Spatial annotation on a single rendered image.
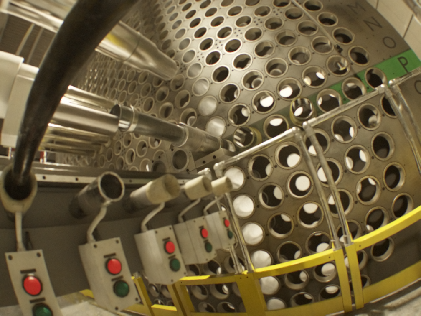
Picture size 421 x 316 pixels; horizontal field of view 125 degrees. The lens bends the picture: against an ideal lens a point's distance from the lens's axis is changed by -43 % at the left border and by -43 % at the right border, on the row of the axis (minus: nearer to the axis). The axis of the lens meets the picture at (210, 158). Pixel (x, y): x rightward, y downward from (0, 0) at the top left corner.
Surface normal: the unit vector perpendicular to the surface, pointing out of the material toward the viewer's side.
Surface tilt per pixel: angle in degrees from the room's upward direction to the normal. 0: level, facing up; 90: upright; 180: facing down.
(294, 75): 90
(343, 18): 90
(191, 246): 90
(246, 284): 90
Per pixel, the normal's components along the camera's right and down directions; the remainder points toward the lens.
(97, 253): 0.81, -0.40
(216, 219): -0.50, -0.10
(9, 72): 0.87, -0.07
